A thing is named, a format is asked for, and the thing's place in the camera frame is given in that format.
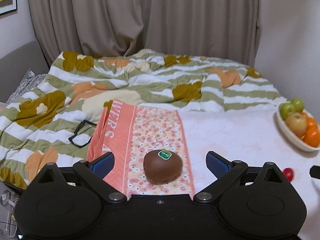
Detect red cherry tomato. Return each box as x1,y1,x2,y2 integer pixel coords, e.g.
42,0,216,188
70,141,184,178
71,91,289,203
283,167,295,182

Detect large yellow-red apple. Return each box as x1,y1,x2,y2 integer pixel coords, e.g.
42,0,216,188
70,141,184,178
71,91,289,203
285,113,307,138

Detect brown kiwi with sticker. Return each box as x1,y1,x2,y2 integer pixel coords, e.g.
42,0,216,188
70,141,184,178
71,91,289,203
143,150,183,184

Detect green apple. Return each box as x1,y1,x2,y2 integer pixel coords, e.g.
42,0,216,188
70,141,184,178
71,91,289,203
291,98,304,113
280,102,296,121

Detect small mandarin orange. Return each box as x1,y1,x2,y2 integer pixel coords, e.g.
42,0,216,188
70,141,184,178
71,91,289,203
301,112,308,118

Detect cream bowl with cartoon print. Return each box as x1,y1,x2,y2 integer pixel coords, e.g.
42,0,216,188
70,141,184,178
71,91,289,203
274,103,319,152

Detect black eyeglasses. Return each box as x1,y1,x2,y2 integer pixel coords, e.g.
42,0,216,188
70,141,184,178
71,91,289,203
68,120,97,148

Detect pink floral table cloth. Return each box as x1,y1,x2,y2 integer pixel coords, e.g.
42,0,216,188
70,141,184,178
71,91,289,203
87,100,319,239

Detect green striped floral blanket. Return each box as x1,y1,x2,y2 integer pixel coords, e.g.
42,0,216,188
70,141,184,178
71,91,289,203
1,49,285,189

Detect clear glass jar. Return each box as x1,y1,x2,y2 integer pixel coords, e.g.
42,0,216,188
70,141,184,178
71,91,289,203
1,190,19,214

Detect grey patterned pillow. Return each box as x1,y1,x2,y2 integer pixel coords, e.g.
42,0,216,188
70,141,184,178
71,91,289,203
6,69,47,105

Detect grey sofa backrest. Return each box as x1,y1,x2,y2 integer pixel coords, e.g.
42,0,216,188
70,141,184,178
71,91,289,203
0,40,49,102

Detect beige curtain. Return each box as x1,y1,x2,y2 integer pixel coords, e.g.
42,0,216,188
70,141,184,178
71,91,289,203
29,0,260,65

